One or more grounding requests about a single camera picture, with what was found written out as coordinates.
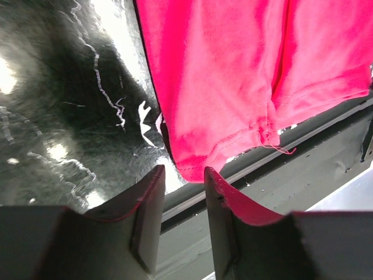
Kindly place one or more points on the pink t shirt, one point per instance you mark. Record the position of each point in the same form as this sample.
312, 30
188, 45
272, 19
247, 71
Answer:
230, 74

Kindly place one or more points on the black marbled table mat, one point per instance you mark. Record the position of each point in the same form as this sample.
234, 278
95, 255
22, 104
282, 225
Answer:
78, 109

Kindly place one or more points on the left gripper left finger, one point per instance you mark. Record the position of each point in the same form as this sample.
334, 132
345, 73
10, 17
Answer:
116, 240

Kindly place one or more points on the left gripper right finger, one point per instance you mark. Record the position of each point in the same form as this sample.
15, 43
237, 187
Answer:
250, 241

